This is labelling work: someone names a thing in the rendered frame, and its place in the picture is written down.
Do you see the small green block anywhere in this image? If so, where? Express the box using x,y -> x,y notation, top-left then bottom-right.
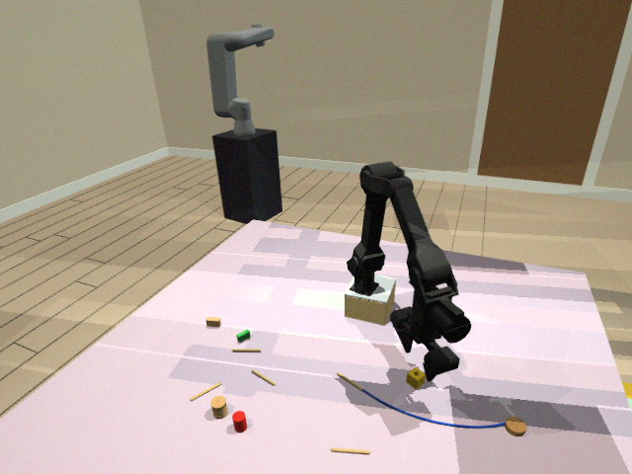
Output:
236,330 -> 251,343

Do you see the red cylinder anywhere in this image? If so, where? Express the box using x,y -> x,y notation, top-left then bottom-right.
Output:
232,411 -> 247,433

